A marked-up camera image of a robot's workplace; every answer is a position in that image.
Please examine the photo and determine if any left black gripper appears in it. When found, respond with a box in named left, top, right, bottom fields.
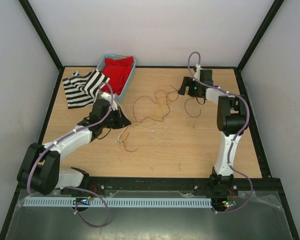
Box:
left=102, top=106, right=132, bottom=130

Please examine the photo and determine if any white zip tie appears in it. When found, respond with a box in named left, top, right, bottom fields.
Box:
left=118, top=105, right=127, bottom=117

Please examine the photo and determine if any white wire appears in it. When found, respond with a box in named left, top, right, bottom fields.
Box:
left=115, top=105, right=181, bottom=145

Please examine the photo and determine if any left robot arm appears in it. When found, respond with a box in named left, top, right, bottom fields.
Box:
left=17, top=99, right=131, bottom=195

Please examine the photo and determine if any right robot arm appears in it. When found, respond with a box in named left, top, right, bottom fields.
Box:
left=178, top=65, right=250, bottom=195

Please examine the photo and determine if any blue plastic basket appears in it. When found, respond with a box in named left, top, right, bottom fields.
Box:
left=97, top=53, right=137, bottom=103

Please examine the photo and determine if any black white striped cloth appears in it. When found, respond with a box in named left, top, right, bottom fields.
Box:
left=62, top=68, right=110, bottom=109

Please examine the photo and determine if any red cloth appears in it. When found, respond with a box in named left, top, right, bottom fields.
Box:
left=101, top=56, right=134, bottom=95

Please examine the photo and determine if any left circuit board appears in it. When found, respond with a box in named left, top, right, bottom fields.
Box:
left=72, top=197, right=93, bottom=205

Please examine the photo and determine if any circuit board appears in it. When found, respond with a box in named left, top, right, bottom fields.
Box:
left=72, top=197, right=93, bottom=205
left=221, top=200, right=237, bottom=208

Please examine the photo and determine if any right circuit board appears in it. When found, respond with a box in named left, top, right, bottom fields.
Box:
left=221, top=200, right=237, bottom=208

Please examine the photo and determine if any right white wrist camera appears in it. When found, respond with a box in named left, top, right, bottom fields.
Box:
left=193, top=64, right=202, bottom=81

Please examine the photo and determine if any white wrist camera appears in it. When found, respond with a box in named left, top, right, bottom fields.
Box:
left=193, top=64, right=202, bottom=81
left=100, top=92, right=118, bottom=111

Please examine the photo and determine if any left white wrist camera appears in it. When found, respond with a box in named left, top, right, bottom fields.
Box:
left=100, top=92, right=118, bottom=111

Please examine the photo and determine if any black aluminium frame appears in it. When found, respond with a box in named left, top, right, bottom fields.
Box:
left=0, top=0, right=299, bottom=240

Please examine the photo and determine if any grey slotted cable duct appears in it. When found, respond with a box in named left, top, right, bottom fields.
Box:
left=23, top=197, right=212, bottom=208

